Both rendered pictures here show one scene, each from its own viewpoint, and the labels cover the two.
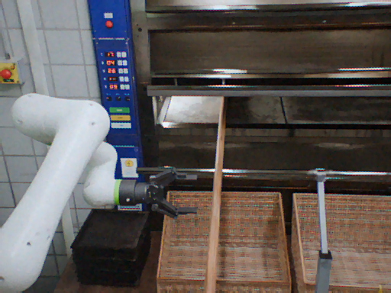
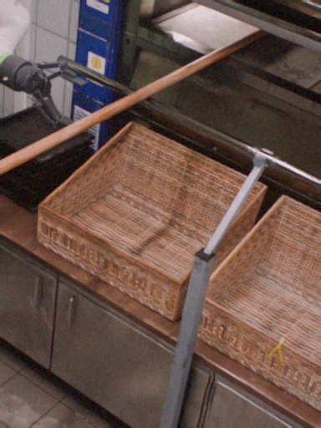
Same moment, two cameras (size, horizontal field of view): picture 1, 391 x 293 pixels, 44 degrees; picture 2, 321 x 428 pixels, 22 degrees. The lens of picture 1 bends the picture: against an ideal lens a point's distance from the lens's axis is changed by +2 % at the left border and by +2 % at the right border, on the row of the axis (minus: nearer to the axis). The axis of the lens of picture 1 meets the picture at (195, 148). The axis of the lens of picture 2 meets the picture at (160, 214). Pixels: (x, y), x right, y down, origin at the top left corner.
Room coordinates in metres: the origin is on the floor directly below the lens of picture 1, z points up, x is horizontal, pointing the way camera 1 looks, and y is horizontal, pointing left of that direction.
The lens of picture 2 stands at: (-0.26, -1.08, 2.29)
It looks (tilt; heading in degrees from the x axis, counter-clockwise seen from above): 36 degrees down; 25
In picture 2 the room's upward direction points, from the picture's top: 10 degrees clockwise
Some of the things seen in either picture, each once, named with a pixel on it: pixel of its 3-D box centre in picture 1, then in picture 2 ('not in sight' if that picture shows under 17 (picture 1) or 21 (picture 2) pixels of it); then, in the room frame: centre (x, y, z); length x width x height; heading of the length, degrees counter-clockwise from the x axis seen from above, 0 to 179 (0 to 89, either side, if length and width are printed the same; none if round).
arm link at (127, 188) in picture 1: (130, 191); (17, 73); (1.44, 0.24, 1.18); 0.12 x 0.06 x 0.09; 175
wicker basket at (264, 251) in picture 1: (223, 245); (150, 214); (1.70, -0.11, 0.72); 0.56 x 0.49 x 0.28; 86
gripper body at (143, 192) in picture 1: (150, 193); (36, 84); (1.42, 0.17, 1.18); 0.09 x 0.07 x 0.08; 84
